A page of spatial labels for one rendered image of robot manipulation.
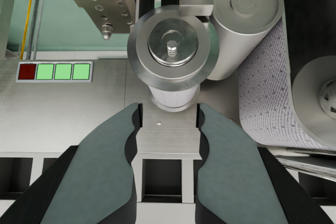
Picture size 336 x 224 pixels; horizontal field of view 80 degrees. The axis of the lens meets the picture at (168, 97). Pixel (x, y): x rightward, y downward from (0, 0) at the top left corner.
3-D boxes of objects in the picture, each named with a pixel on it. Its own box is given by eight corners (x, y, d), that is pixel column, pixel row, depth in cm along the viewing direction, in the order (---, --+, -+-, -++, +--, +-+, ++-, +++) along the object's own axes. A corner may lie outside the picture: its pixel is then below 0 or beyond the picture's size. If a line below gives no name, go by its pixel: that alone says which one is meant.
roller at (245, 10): (280, -32, 34) (288, 34, 31) (235, 40, 59) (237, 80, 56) (208, -31, 34) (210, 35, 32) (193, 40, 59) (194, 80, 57)
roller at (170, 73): (208, 8, 32) (212, 77, 30) (193, 65, 58) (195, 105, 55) (136, 10, 32) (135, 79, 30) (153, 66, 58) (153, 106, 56)
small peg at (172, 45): (165, 47, 27) (168, 38, 27) (166, 56, 30) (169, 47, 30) (175, 50, 27) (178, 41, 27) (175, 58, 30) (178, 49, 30)
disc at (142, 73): (217, 3, 33) (222, 90, 31) (216, 4, 34) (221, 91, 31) (128, 5, 34) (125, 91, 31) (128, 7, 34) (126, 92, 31)
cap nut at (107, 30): (111, 24, 67) (110, 37, 66) (114, 30, 70) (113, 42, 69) (100, 24, 67) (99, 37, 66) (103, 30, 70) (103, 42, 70)
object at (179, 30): (198, 17, 31) (197, 64, 29) (196, 24, 33) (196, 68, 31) (149, 16, 31) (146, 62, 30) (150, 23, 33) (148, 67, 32)
